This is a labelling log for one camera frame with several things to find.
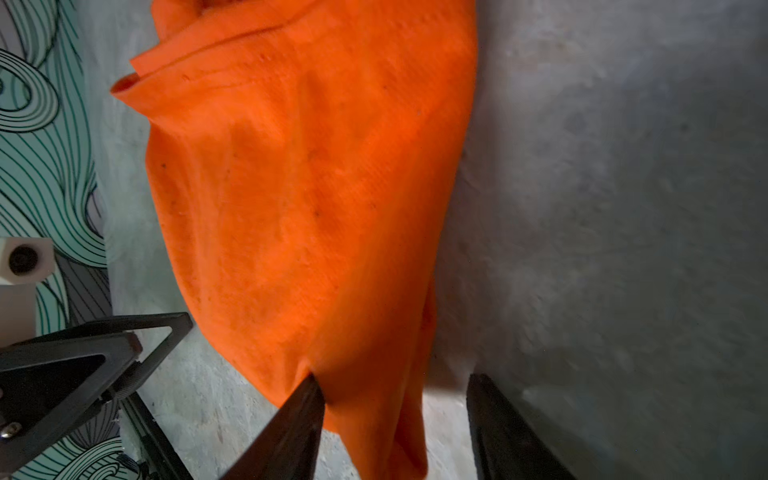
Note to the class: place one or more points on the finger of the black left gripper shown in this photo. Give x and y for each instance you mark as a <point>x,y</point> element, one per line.
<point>47,388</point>
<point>107,353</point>

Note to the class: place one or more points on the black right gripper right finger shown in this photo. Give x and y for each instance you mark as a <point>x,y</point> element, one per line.
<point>504,445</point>

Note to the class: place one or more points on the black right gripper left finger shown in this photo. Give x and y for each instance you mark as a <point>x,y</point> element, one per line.
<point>287,447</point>

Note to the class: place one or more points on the orange t-shirt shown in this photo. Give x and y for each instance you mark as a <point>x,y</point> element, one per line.
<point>301,157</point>

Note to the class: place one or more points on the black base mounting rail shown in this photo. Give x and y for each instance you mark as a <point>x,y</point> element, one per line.
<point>147,451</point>

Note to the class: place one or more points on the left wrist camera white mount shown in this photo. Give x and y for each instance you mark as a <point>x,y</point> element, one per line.
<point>25,262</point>

